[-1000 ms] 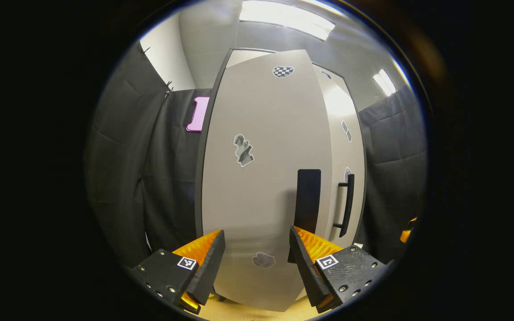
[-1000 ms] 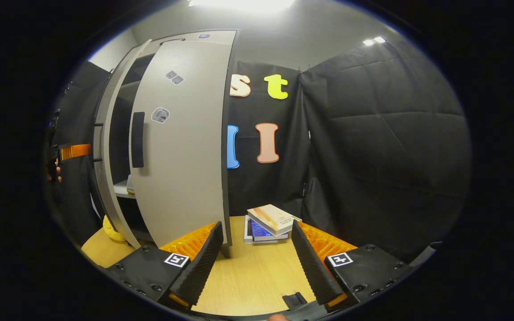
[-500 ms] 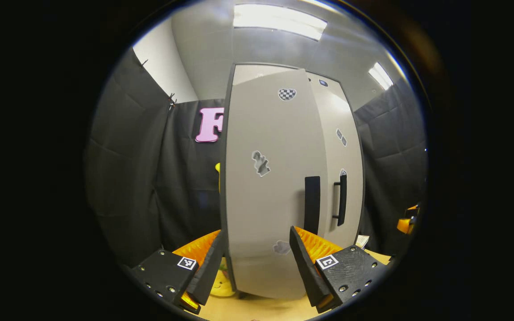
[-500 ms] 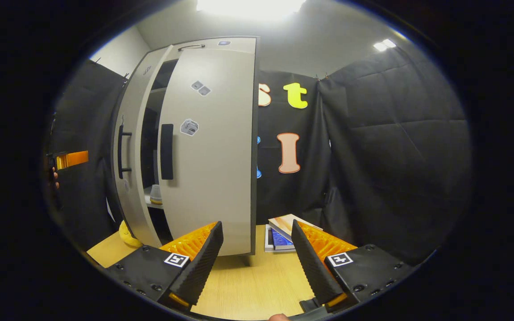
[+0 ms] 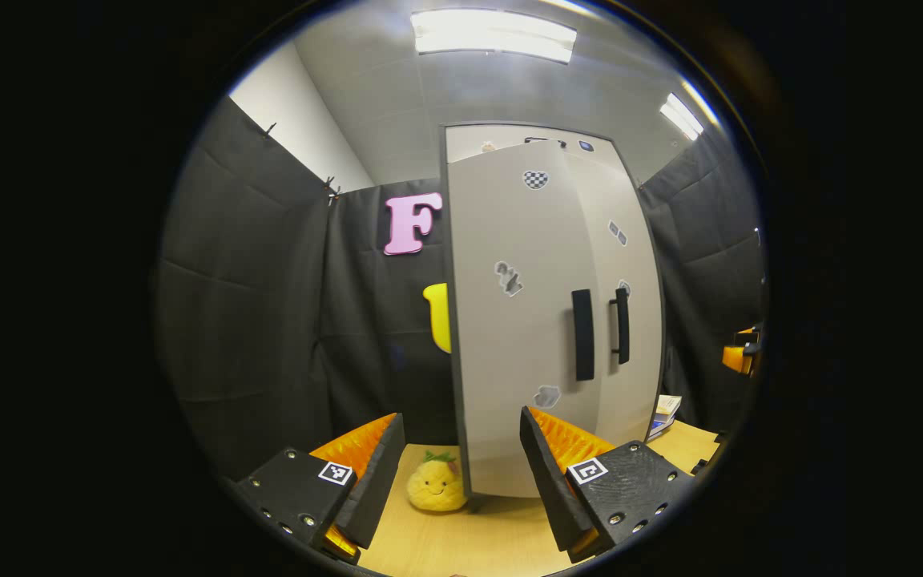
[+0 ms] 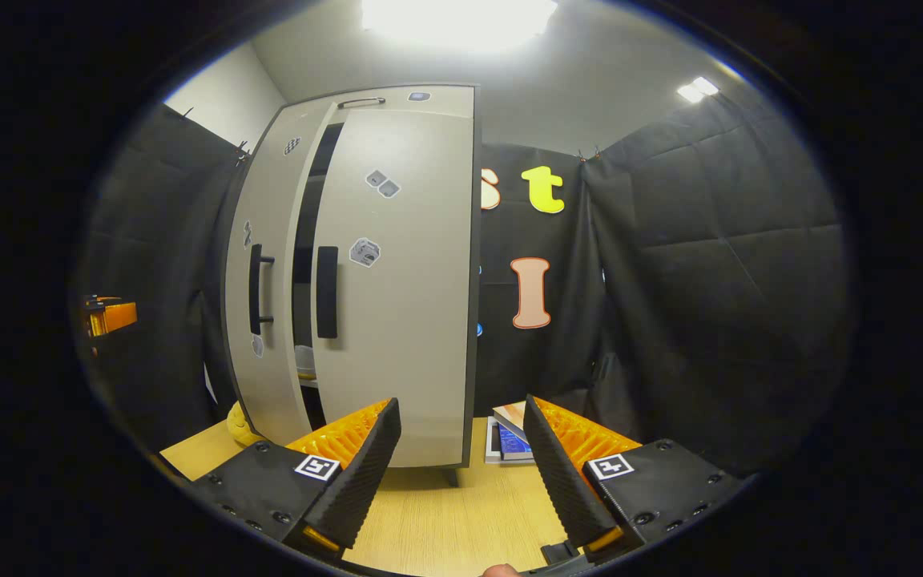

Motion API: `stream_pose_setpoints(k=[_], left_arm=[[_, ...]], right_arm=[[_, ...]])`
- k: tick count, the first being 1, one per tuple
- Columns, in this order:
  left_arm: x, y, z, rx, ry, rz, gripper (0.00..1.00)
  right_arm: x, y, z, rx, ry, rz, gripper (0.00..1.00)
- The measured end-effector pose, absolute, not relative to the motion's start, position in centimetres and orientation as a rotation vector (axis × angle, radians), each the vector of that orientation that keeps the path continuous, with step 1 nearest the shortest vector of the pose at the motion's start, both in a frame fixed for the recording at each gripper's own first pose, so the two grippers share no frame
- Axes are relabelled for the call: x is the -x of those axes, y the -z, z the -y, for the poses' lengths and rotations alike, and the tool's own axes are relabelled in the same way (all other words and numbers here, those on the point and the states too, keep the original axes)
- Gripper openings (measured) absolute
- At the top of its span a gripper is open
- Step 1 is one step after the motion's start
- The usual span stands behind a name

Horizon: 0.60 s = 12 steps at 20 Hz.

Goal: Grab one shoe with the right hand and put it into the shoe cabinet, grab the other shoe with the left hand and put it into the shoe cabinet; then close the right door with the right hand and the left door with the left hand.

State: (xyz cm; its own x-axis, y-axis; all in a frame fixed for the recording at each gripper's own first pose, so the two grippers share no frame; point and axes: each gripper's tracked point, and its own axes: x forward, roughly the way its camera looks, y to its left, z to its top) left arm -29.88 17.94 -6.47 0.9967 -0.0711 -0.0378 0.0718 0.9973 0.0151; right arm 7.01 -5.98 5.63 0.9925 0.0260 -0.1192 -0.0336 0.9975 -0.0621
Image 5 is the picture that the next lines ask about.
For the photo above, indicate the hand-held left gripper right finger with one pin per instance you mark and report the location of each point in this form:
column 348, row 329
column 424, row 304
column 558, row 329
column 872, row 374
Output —
column 550, row 489

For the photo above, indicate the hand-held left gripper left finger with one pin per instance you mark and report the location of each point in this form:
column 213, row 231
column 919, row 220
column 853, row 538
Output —
column 377, row 485

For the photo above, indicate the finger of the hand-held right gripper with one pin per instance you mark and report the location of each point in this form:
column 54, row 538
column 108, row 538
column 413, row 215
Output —
column 736, row 358

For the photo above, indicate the grey cabinet door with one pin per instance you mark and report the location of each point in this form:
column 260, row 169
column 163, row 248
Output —
column 509, row 361
column 634, row 377

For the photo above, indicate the grey shoe cabinet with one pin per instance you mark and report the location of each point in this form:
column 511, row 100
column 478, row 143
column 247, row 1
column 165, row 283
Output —
column 477, row 138

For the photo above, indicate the yellow plush toy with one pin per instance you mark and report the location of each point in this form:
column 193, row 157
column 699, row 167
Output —
column 433, row 485

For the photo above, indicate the black backdrop cloth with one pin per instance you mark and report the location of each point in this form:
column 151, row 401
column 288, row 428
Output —
column 269, row 280
column 710, row 256

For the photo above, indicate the small ceiling light panel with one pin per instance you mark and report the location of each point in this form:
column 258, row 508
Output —
column 682, row 119

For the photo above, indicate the large ceiling light panel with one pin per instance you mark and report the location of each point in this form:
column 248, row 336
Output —
column 493, row 36

